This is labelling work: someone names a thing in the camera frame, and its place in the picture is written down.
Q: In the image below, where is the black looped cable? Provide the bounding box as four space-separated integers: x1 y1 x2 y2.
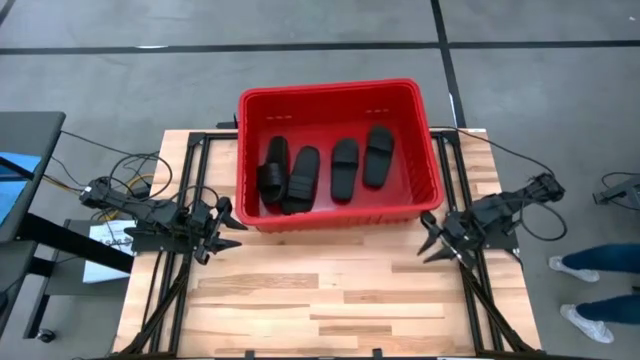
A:
107 152 174 202
518 198 569 243

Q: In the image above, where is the person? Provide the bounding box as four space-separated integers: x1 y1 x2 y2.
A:
547 243 640 345

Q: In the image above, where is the white paper sheet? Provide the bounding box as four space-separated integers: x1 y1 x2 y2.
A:
82 219 139 285

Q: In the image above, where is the person's white shoe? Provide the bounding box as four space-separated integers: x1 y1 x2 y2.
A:
559 303 616 345
547 255 601 284

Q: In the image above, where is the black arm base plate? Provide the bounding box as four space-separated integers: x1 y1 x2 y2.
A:
479 224 522 252
123 225 201 253

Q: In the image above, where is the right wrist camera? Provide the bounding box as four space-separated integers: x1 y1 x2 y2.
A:
444 212 469 239

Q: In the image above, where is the red plastic bin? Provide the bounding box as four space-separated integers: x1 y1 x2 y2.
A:
234 78 445 234

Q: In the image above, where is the dark grey desk top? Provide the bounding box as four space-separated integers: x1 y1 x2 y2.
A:
0 110 67 244

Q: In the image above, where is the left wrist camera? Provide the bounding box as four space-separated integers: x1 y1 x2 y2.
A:
188 202 212 229

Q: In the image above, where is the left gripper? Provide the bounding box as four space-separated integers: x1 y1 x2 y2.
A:
192 196 249 266

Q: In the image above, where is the black desk frame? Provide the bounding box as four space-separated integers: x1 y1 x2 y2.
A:
0 212 136 346

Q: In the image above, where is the thin black cable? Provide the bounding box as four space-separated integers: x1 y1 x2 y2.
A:
428 126 546 177
59 129 162 158

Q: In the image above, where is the yellow cable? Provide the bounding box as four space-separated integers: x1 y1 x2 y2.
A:
43 172 152 222

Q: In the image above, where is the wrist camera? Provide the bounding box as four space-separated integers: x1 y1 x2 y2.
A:
444 212 469 239
188 202 212 229

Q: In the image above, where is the grey desk base plate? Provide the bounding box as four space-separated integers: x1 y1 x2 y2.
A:
43 218 126 297

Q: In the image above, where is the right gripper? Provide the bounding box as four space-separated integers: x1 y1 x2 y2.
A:
416 210 481 271

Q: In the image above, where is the black slide sandal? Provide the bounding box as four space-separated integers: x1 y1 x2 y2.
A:
362 124 396 190
330 138 361 204
280 145 322 216
256 135 291 205

